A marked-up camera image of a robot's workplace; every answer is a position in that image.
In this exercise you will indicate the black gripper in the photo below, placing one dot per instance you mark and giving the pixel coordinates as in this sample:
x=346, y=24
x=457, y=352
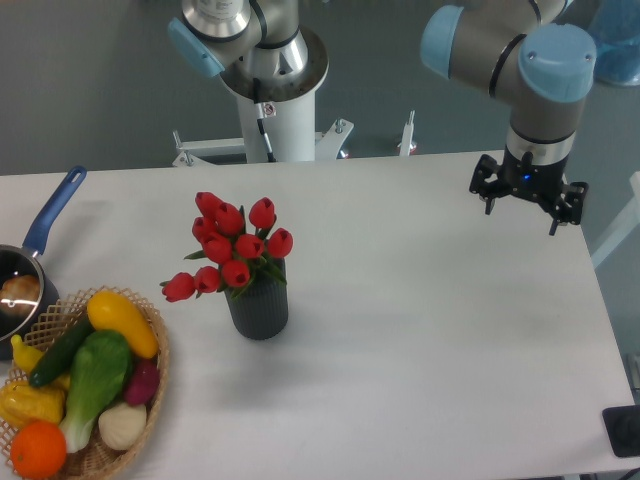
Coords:
x=541, y=184

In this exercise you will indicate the red tulip bouquet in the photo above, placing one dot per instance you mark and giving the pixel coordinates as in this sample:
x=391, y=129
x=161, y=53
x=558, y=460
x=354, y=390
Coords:
x=242, y=247

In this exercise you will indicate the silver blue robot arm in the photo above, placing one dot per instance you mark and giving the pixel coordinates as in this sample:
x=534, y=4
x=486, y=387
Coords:
x=512, y=50

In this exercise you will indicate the dark grey ribbed vase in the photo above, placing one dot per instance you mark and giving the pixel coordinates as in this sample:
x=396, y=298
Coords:
x=261, y=310

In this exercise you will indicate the blue plastic bag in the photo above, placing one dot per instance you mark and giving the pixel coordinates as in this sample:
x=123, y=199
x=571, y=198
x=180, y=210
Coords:
x=615, y=31

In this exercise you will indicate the black device at table edge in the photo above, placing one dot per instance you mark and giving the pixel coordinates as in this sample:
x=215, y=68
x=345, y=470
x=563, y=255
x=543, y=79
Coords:
x=622, y=426

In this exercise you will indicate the yellow squash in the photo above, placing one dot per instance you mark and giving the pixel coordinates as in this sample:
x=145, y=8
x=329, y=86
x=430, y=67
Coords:
x=108, y=310

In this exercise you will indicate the green bok choy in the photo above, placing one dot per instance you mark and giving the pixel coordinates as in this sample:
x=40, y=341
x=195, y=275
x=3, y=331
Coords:
x=99, y=370

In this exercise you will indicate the white garlic bulb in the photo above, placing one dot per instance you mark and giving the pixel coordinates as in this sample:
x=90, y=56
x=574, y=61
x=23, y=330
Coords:
x=121, y=425

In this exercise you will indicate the woven wicker basket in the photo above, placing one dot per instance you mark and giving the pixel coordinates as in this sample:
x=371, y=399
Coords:
x=97, y=460

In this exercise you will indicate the dark green cucumber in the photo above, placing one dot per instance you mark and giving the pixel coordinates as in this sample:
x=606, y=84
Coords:
x=58, y=358

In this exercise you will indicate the bread roll in pan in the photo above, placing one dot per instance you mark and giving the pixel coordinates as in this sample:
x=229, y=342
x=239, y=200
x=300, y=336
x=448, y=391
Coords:
x=20, y=295

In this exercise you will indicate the small yellow banana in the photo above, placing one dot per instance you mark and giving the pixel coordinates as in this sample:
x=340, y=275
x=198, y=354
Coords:
x=25, y=357

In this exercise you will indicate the yellow bell pepper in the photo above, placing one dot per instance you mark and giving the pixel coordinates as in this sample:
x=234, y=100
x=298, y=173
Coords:
x=22, y=404

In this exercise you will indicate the orange fruit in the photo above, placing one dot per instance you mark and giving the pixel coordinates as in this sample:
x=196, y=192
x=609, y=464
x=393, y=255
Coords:
x=38, y=451

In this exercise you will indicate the white frame bar right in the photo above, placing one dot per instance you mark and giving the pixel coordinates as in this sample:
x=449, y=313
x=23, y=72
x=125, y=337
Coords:
x=619, y=228

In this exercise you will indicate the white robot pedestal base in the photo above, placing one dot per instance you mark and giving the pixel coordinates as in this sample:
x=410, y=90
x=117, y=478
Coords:
x=275, y=92

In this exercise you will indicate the blue handled saucepan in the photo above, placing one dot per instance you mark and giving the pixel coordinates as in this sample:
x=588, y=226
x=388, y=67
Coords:
x=24, y=260

